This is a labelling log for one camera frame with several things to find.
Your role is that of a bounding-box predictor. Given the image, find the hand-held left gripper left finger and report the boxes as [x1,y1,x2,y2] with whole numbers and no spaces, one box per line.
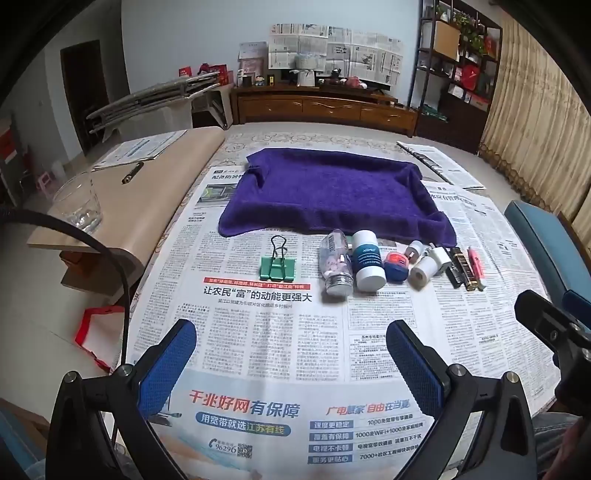
[46,318,199,480]

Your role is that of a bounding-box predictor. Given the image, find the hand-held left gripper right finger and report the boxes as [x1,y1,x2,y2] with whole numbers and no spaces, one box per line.
[385,319,539,480]

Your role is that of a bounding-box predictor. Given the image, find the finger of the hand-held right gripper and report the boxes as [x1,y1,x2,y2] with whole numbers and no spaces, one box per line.
[514,290,583,355]

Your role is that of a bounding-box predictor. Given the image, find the pink pen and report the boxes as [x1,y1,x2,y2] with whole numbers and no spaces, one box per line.
[468,247,486,292]

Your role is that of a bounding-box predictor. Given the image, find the black and gold tube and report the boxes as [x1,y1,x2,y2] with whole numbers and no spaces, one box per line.
[451,247,479,291]

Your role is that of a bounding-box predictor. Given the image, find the blue lip balm jar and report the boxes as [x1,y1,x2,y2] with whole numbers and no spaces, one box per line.
[384,252,410,283]

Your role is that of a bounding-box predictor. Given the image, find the white and teal bottle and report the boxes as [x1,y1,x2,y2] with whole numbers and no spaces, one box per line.
[352,230,387,291]

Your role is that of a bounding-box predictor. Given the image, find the clear bottle with metal cap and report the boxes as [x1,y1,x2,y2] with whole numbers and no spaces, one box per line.
[320,229,354,297]

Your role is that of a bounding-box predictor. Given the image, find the green binder clip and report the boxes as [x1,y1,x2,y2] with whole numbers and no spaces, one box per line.
[259,234,296,282]

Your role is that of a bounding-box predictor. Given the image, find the person's blue jeans leg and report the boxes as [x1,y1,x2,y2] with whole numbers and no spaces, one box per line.
[533,411,591,480]

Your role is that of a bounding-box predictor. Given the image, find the blue chair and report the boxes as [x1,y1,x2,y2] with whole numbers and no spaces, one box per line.
[503,199,591,319]

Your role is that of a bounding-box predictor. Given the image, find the red bag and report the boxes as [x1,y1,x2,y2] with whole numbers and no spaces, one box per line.
[75,307,125,374]

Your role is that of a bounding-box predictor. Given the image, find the white charger plug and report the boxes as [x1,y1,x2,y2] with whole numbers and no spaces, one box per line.
[429,243,454,277]

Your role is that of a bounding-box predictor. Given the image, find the newspaper table cover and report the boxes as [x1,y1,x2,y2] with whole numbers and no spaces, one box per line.
[124,134,561,480]

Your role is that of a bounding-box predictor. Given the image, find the beige side table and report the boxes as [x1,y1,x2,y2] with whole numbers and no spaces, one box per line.
[27,126,226,308]

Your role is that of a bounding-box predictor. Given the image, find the glass cup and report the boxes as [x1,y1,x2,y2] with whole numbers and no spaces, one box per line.
[52,171,103,234]

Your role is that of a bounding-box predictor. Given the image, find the folded newspaper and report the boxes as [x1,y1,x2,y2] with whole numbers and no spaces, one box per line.
[396,141,485,191]

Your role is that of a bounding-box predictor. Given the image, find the beige patterned curtain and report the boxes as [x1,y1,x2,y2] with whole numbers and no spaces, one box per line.
[475,14,591,232]

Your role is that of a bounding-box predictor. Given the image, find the purple towel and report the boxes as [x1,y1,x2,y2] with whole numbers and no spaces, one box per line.
[218,148,458,250]

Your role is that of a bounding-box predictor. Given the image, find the printed paper sheet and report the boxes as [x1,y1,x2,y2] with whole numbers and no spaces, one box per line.
[95,130,188,171]

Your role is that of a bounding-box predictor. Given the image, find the red gift box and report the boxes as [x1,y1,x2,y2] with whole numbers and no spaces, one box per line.
[462,65,484,92]

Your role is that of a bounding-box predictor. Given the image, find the dark display shelf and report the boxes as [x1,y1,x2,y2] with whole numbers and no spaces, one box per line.
[407,0,504,155]

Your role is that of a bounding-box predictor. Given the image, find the wooden tv cabinet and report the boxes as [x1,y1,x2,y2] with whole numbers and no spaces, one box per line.
[229,84,419,138]

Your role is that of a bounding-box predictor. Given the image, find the dark wooden door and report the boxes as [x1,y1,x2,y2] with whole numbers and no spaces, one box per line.
[60,40,112,158]

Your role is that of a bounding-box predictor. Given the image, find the cardboard box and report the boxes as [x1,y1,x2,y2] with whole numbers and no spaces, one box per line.
[431,21,461,61]

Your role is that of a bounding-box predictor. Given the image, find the white wrapped vase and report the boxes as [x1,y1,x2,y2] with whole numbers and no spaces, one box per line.
[294,53,322,88]

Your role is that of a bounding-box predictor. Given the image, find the black cable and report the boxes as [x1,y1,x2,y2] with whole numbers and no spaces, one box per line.
[0,209,132,370]

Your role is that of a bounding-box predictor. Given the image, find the folded metal bed frame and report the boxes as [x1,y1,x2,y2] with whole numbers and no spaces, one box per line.
[85,71,234,136]

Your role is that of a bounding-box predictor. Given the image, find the newspapers on wall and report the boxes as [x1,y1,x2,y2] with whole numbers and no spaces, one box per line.
[268,24,404,93]

